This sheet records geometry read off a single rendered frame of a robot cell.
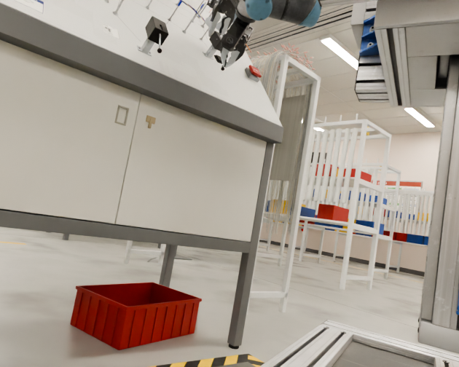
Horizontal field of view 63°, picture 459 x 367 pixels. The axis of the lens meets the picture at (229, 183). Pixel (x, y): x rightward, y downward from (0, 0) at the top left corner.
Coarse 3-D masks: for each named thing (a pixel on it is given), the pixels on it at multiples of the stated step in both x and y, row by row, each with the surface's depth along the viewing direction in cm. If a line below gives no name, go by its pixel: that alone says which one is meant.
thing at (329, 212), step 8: (352, 168) 401; (336, 176) 415; (344, 176) 406; (352, 176) 399; (368, 176) 414; (272, 208) 473; (304, 208) 449; (320, 208) 423; (328, 208) 416; (336, 208) 414; (344, 208) 426; (312, 216) 460; (320, 216) 421; (328, 216) 414; (336, 216) 415; (344, 216) 427
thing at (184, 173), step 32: (160, 128) 116; (192, 128) 124; (224, 128) 133; (128, 160) 110; (160, 160) 117; (192, 160) 125; (224, 160) 133; (256, 160) 144; (128, 192) 110; (160, 192) 117; (192, 192) 125; (224, 192) 134; (256, 192) 144; (128, 224) 111; (160, 224) 118; (192, 224) 125; (224, 224) 134
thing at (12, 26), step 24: (0, 24) 85; (24, 24) 88; (24, 48) 92; (48, 48) 91; (72, 48) 95; (96, 48) 99; (96, 72) 101; (120, 72) 103; (144, 72) 108; (168, 96) 113; (192, 96) 119; (216, 120) 129; (240, 120) 132; (264, 120) 140
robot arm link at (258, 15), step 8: (248, 0) 104; (256, 0) 103; (264, 0) 103; (272, 0) 106; (280, 0) 106; (248, 8) 105; (256, 8) 105; (264, 8) 105; (272, 8) 107; (280, 8) 107; (256, 16) 107; (264, 16) 107; (272, 16) 109; (280, 16) 109
